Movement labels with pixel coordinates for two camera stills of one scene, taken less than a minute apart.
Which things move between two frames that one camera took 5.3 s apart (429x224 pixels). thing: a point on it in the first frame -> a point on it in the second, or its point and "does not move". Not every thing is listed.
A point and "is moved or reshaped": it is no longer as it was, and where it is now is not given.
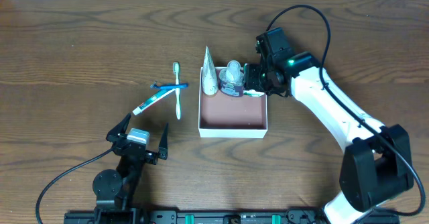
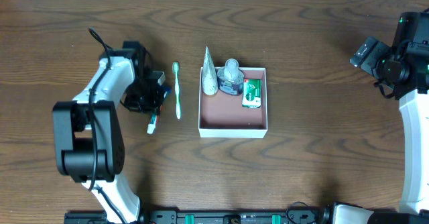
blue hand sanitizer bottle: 231,79 does not move
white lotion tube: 210,78 does not move
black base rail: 134,216 does not move
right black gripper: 252,77 -> 370,57
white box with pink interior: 222,116 does not move
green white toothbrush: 175,68 does not move
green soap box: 252,92 is moved or reshaped
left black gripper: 135,149 -> 147,100
